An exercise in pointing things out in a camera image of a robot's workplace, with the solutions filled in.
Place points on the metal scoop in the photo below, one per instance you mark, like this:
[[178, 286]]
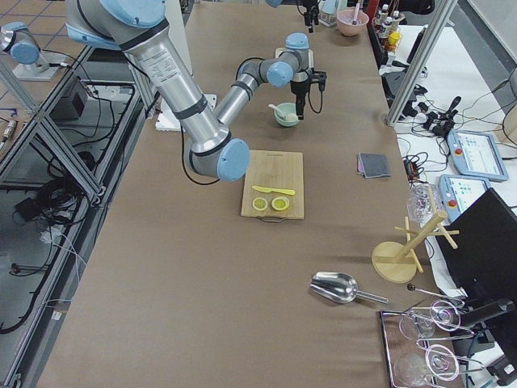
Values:
[[341, 288]]

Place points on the lower teach pendant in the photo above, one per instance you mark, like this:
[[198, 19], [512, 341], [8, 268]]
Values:
[[458, 192]]

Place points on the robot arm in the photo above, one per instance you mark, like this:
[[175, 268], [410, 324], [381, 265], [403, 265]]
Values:
[[141, 29], [298, 4]]

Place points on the yellow plastic knife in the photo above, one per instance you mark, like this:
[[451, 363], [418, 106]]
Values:
[[283, 191]]

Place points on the white steamed bun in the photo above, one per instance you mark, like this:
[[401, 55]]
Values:
[[291, 117]]

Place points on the bamboo cutting board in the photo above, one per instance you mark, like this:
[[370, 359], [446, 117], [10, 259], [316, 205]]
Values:
[[274, 169]]

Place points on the cream rectangular tray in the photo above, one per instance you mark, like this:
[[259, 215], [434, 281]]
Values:
[[299, 60]]

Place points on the wooden mug tree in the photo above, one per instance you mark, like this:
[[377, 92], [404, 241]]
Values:
[[397, 262]]

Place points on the white ceramic spoon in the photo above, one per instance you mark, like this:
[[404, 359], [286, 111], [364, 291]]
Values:
[[276, 109]]

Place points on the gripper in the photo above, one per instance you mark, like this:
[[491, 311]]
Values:
[[309, 16], [299, 88]]

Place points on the front lemon slice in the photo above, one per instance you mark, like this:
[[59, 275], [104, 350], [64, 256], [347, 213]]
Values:
[[259, 204]]

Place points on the mint green bowl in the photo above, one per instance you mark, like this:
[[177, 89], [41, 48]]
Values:
[[288, 108]]

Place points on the teach pendant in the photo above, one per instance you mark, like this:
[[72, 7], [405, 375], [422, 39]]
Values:
[[476, 154], [458, 192]]

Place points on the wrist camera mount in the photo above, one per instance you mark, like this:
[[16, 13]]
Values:
[[319, 78]]

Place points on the pink bowl with ice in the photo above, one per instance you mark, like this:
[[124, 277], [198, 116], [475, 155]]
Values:
[[349, 24]]

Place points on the upper teach pendant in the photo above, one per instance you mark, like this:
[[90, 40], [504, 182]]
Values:
[[476, 154]]

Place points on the metal muddler in bowl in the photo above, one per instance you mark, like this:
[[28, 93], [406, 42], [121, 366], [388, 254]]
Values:
[[358, 7]]

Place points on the aluminium frame post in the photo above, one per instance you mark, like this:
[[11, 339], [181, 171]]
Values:
[[427, 44]]

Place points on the black monitor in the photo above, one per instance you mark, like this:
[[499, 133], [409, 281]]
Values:
[[484, 262]]

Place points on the folded grey cloth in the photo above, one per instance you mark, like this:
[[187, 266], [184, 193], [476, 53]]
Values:
[[373, 165]]

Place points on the black wire glass rack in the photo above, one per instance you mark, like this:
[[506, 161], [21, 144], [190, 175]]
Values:
[[418, 346]]

